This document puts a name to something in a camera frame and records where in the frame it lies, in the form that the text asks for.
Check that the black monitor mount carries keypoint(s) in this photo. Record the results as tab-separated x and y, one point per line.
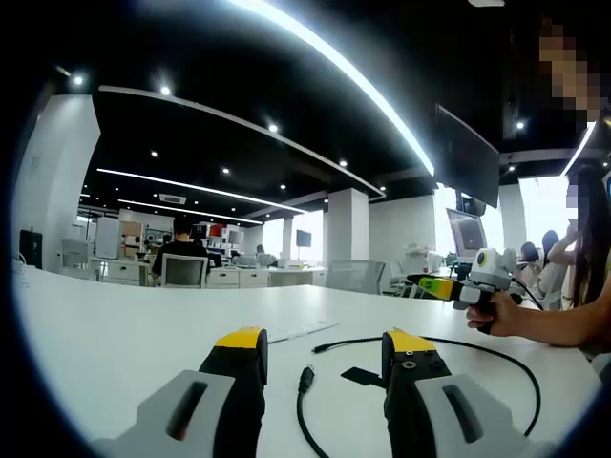
470	204

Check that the person's right hand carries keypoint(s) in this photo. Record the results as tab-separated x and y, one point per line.
501	317

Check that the large black hanging monitor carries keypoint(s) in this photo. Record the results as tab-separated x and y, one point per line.
468	157

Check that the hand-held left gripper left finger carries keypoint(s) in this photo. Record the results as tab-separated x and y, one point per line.
224	420

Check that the white desk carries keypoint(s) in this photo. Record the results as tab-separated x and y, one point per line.
143	334

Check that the tall white cabinet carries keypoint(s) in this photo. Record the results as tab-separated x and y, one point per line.
107	237

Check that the white mesh office chair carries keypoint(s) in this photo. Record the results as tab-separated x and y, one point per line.
183	272

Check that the black laptop stand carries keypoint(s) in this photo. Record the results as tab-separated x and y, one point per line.
460	269

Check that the grey mesh office chair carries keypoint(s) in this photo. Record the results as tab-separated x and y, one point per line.
355	276

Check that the open laptop on stand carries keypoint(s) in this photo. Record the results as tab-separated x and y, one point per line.
465	234

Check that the white office printer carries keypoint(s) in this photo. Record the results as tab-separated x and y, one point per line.
422	257

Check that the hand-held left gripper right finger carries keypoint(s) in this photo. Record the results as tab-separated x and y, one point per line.
420	420

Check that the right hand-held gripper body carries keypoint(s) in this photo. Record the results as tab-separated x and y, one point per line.
496	267

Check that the white power socket panel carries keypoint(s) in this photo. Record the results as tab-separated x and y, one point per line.
301	330

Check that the small black wall screen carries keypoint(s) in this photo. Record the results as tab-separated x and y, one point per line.
303	237

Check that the long ceiling light strip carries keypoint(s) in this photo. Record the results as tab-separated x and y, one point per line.
334	52

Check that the black box device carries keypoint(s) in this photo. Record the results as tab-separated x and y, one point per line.
31	248

